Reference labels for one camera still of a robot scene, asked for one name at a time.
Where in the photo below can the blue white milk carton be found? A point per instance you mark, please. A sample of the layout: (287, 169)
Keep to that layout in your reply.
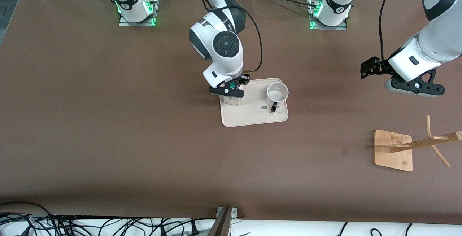
(231, 101)

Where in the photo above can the small metal bracket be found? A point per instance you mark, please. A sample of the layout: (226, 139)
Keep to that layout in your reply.
(234, 212)

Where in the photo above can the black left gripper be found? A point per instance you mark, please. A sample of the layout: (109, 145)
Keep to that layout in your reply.
(382, 66)

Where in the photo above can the wooden cup rack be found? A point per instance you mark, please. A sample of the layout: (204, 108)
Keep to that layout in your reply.
(393, 156)

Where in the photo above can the aluminium profile bar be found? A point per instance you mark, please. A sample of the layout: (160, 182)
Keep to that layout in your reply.
(222, 225)

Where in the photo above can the black power plug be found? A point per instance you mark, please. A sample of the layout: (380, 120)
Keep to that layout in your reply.
(195, 230)

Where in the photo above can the cream rabbit print tray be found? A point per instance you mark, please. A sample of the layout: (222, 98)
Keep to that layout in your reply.
(249, 115)

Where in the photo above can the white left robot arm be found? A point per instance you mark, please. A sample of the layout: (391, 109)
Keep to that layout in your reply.
(436, 37)

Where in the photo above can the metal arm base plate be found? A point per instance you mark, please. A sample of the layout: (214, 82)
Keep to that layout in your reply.
(124, 23)
(339, 28)

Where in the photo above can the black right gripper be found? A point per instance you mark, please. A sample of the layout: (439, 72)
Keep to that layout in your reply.
(244, 80)

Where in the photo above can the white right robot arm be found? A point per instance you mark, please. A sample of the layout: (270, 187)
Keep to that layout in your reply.
(223, 44)

